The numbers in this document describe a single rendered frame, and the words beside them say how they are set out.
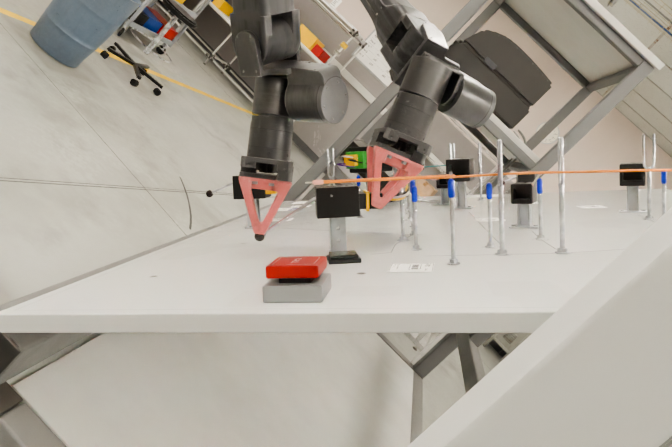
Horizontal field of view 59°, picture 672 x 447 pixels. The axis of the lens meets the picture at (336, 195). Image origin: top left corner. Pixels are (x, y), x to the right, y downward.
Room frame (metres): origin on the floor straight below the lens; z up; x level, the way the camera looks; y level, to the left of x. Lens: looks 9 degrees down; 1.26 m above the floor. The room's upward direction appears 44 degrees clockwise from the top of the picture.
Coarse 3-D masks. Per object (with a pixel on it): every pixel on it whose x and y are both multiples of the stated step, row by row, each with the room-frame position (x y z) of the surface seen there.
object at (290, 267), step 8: (288, 256) 0.58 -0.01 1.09; (296, 256) 0.58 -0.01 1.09; (304, 256) 0.58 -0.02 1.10; (312, 256) 0.57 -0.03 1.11; (320, 256) 0.57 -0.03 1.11; (272, 264) 0.54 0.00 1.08; (280, 264) 0.54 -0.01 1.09; (288, 264) 0.54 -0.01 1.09; (296, 264) 0.53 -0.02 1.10; (304, 264) 0.53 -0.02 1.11; (312, 264) 0.53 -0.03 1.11; (320, 264) 0.54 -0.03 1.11; (272, 272) 0.53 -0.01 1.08; (280, 272) 0.53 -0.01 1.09; (288, 272) 0.53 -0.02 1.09; (296, 272) 0.53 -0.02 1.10; (304, 272) 0.53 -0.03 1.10; (312, 272) 0.53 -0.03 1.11; (320, 272) 0.54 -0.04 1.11; (280, 280) 0.54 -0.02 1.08; (288, 280) 0.54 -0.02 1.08; (296, 280) 0.54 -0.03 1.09; (304, 280) 0.54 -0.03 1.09; (312, 280) 0.55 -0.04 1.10
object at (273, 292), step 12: (324, 276) 0.56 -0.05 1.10; (264, 288) 0.53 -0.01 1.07; (276, 288) 0.53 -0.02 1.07; (288, 288) 0.53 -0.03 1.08; (300, 288) 0.53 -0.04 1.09; (312, 288) 0.53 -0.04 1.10; (324, 288) 0.54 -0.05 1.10; (264, 300) 0.53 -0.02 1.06; (276, 300) 0.53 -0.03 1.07; (288, 300) 0.53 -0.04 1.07; (300, 300) 0.53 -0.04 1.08; (312, 300) 0.52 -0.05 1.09
